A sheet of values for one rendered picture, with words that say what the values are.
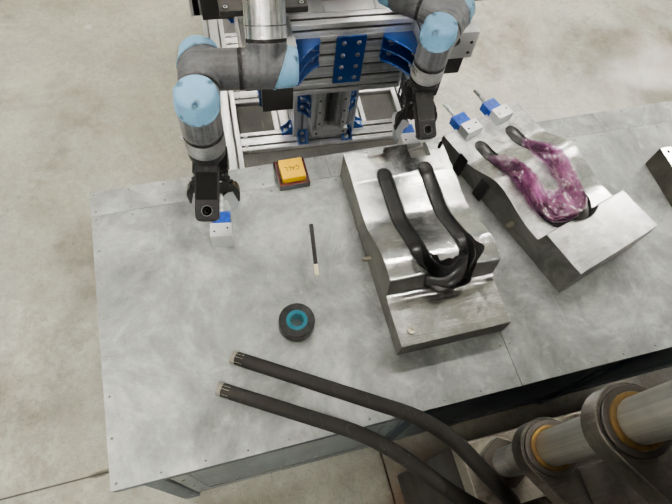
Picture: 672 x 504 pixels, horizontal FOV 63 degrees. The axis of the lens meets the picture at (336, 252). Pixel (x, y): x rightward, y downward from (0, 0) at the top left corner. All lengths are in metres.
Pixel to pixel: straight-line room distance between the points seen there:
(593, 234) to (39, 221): 2.01
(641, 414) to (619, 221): 0.78
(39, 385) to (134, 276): 0.95
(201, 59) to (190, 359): 0.62
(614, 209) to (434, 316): 0.53
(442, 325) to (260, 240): 0.48
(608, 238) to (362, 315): 0.61
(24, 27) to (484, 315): 2.64
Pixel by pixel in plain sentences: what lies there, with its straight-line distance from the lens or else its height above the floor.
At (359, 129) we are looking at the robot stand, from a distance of 2.30.
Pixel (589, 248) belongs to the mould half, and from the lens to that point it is 1.39.
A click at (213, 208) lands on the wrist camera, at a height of 1.06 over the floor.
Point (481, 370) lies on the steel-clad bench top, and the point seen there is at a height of 0.80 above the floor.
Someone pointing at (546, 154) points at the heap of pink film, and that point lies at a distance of 1.49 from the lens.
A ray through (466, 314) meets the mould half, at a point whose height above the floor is 0.86.
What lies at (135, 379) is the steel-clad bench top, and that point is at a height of 0.80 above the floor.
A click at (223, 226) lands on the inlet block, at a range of 1.30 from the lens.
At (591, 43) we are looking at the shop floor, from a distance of 3.44.
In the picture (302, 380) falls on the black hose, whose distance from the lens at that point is 1.14.
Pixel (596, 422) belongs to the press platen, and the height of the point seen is 1.28.
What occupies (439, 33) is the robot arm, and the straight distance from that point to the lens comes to 1.24.
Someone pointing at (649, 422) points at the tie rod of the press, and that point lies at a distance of 0.76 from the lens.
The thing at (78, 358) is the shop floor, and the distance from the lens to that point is 2.18.
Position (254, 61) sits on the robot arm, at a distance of 1.04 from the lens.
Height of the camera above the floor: 1.97
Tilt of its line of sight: 62 degrees down
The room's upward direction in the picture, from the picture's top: 11 degrees clockwise
